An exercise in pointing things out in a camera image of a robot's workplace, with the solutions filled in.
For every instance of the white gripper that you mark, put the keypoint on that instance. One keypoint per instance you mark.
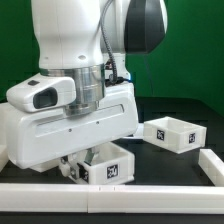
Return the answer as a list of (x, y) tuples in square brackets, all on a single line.
[(35, 138)]

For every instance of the white drawer with knob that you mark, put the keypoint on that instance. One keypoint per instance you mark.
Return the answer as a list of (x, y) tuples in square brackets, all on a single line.
[(110, 165)]

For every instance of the white drawer cabinet housing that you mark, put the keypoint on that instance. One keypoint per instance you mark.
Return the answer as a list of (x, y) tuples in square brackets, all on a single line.
[(46, 165)]

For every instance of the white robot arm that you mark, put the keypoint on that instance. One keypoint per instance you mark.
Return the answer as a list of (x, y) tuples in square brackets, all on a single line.
[(82, 95)]

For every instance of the white small drawer box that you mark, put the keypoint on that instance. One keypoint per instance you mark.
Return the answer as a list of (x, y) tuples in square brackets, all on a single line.
[(175, 135)]

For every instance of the fiducial marker sheet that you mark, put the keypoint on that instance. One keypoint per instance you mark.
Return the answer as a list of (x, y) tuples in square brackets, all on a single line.
[(134, 133)]

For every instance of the white front rail bar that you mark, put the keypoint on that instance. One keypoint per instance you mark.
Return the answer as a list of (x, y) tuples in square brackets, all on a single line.
[(111, 199)]

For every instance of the white rail bar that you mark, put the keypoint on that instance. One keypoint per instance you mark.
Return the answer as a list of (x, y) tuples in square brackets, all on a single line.
[(212, 166), (111, 199), (4, 108)]

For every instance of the white left rail bar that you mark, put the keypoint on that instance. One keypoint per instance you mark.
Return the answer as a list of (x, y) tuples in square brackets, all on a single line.
[(4, 108)]

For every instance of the white right rail bar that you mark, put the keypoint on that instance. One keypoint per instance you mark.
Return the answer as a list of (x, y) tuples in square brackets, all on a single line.
[(212, 166)]

